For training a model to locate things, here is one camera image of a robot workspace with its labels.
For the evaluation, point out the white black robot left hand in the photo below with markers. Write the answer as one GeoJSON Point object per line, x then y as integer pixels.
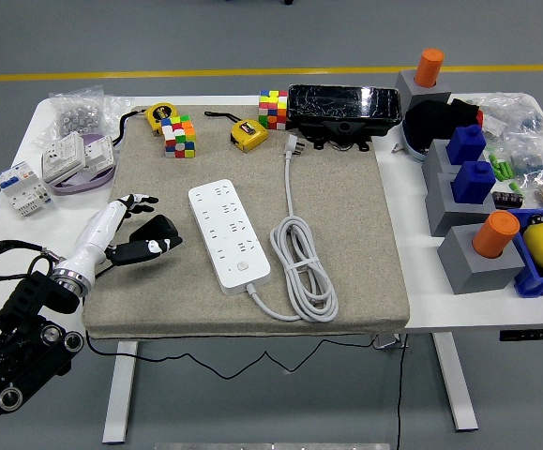
{"type": "Point", "coordinates": [93, 234]}

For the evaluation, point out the black plug adapter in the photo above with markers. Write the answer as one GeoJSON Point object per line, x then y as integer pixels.
{"type": "Point", "coordinates": [154, 227]}

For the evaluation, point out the white power strip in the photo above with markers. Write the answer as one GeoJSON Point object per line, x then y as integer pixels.
{"type": "Point", "coordinates": [224, 234]}

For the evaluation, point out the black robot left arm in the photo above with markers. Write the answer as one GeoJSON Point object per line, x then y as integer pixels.
{"type": "Point", "coordinates": [18, 328]}

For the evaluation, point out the white blue circuit breaker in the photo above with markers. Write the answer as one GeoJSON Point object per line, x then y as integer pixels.
{"type": "Point", "coordinates": [18, 180]}

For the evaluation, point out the clear bag of metal nuts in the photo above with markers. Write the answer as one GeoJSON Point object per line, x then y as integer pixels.
{"type": "Point", "coordinates": [76, 117]}

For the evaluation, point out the puzzle cube white tiles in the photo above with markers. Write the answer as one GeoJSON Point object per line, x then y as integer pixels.
{"type": "Point", "coordinates": [179, 138]}

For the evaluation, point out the yellow tape measure black label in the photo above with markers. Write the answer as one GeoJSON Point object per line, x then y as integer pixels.
{"type": "Point", "coordinates": [161, 115]}

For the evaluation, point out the white table leg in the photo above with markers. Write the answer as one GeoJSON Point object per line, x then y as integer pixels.
{"type": "Point", "coordinates": [118, 422]}
{"type": "Point", "coordinates": [458, 398]}

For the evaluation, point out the puzzle cube yellow tiles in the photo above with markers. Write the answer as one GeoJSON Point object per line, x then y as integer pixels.
{"type": "Point", "coordinates": [273, 110]}

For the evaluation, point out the grey-brown mat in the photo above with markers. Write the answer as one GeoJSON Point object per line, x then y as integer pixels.
{"type": "Point", "coordinates": [346, 211]}

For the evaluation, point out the black cracked-screen device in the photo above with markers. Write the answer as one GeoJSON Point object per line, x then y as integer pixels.
{"type": "Point", "coordinates": [341, 103]}

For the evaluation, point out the grey block holder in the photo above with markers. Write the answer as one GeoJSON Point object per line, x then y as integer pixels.
{"type": "Point", "coordinates": [444, 213]}
{"type": "Point", "coordinates": [468, 272]}
{"type": "Point", "coordinates": [409, 89]}
{"type": "Point", "coordinates": [432, 161]}

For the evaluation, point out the black cloth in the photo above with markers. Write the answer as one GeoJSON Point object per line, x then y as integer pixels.
{"type": "Point", "coordinates": [430, 122]}

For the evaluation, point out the orange cylinder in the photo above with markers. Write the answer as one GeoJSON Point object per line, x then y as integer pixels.
{"type": "Point", "coordinates": [429, 68]}
{"type": "Point", "coordinates": [496, 234]}

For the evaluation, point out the blue block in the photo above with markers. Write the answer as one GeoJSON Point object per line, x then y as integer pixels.
{"type": "Point", "coordinates": [465, 145]}
{"type": "Point", "coordinates": [472, 183]}

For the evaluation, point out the green plastic pegs pile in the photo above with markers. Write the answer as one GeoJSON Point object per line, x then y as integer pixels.
{"type": "Point", "coordinates": [502, 169]}

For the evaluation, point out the black component strip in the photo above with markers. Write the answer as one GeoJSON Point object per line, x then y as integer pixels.
{"type": "Point", "coordinates": [508, 200]}

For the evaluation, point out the green plastic peg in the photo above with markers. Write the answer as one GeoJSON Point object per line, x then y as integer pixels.
{"type": "Point", "coordinates": [515, 186]}

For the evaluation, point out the clear bag of small parts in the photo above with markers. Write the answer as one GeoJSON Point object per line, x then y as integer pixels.
{"type": "Point", "coordinates": [510, 110]}

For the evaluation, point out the clear bag of blue parts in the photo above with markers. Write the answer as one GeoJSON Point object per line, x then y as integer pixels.
{"type": "Point", "coordinates": [529, 161]}

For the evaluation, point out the blue plastic bin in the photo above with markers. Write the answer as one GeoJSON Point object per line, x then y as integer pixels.
{"type": "Point", "coordinates": [533, 286]}

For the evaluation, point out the black table control panel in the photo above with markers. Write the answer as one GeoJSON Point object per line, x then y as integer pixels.
{"type": "Point", "coordinates": [533, 335]}

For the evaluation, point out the white wall socket panel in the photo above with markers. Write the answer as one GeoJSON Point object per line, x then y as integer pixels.
{"type": "Point", "coordinates": [97, 152]}
{"type": "Point", "coordinates": [62, 157]}

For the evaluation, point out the grey metal table bracket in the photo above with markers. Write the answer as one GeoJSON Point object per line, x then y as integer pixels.
{"type": "Point", "coordinates": [386, 341]}

